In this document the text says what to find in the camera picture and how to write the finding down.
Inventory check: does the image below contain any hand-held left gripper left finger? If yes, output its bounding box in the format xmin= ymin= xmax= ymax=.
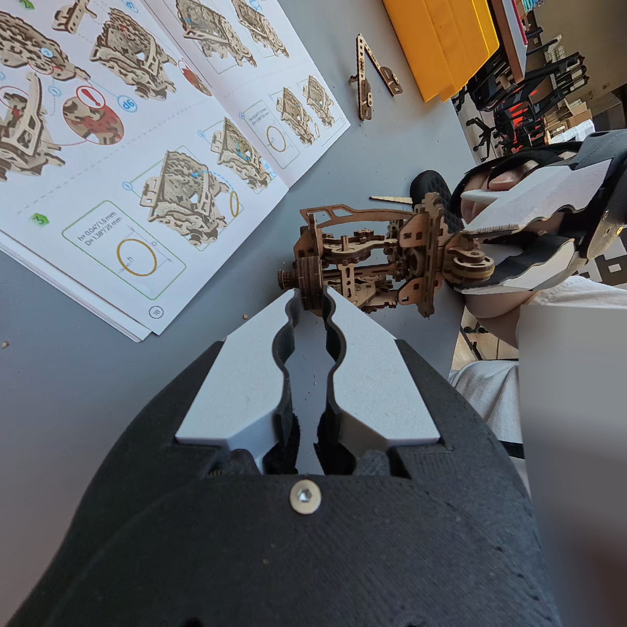
xmin=174 ymin=289 xmax=301 ymax=462

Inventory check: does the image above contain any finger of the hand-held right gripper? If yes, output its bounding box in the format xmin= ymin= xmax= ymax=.
xmin=452 ymin=238 xmax=589 ymax=296
xmin=460 ymin=158 xmax=614 ymax=237

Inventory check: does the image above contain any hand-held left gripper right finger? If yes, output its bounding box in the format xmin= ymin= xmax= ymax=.
xmin=323 ymin=285 xmax=442 ymax=455

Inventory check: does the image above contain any wooden frame assembly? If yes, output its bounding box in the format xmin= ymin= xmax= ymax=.
xmin=278 ymin=205 xmax=427 ymax=320

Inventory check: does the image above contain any person's right forearm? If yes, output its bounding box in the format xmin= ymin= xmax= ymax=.
xmin=462 ymin=288 xmax=537 ymax=349

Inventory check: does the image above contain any person's right hand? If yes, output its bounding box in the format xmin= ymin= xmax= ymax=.
xmin=463 ymin=163 xmax=539 ymax=227

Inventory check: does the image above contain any black white marker board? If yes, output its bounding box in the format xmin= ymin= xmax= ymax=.
xmin=575 ymin=254 xmax=627 ymax=286

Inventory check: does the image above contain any black office chair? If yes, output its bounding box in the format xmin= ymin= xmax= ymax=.
xmin=465 ymin=115 xmax=506 ymax=163

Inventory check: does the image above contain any white shirt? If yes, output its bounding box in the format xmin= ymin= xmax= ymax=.
xmin=447 ymin=276 xmax=627 ymax=495

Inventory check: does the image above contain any black wrist rest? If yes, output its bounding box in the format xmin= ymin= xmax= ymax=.
xmin=409 ymin=170 xmax=466 ymax=233

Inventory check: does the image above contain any instruction booklet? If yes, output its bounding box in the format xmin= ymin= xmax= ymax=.
xmin=0 ymin=0 xmax=352 ymax=343

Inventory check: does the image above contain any yellow plastic bin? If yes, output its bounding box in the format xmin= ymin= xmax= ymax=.
xmin=381 ymin=0 xmax=500 ymax=104

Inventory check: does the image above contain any short wooden strut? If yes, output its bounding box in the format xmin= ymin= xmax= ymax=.
xmin=365 ymin=46 xmax=404 ymax=97

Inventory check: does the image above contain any long wooden strut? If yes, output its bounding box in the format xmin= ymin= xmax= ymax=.
xmin=349 ymin=33 xmax=375 ymax=121

